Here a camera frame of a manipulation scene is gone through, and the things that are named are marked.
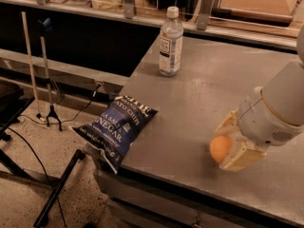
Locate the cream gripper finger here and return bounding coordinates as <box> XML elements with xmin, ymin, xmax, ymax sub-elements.
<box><xmin>214</xmin><ymin>110</ymin><xmax>239</xmax><ymax>137</ymax></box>
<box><xmin>219</xmin><ymin>134</ymin><xmax>267</xmax><ymax>172</ymax></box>

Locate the orange fruit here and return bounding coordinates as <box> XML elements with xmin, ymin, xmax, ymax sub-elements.
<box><xmin>210</xmin><ymin>136</ymin><xmax>233</xmax><ymax>163</ymax></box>

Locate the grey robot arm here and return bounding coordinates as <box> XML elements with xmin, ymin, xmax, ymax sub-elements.
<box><xmin>210</xmin><ymin>28</ymin><xmax>304</xmax><ymax>172</ymax></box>

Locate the clear plastic water bottle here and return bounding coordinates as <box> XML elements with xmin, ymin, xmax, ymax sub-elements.
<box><xmin>159</xmin><ymin>7</ymin><xmax>183</xmax><ymax>77</ymax></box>

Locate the blue kettle chips bag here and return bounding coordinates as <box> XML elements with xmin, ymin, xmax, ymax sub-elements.
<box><xmin>72</xmin><ymin>96</ymin><xmax>158</xmax><ymax>174</ymax></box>

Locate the grey tripod stand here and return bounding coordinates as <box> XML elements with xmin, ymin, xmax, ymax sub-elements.
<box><xmin>38</xmin><ymin>18</ymin><xmax>62</xmax><ymax>130</ymax></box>

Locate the white pole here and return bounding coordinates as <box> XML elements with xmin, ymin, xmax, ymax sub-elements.
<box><xmin>21</xmin><ymin>11</ymin><xmax>45</xmax><ymax>123</ymax></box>

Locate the metal rail with brackets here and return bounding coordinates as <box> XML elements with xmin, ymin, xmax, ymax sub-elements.
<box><xmin>0</xmin><ymin>0</ymin><xmax>303</xmax><ymax>48</ymax></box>

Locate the black floor cable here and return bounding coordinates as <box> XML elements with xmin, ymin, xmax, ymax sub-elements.
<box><xmin>0</xmin><ymin>83</ymin><xmax>103</xmax><ymax>228</ymax></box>

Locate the black metal frame leg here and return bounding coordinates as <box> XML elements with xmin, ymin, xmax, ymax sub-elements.
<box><xmin>33</xmin><ymin>149</ymin><xmax>86</xmax><ymax>228</ymax></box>

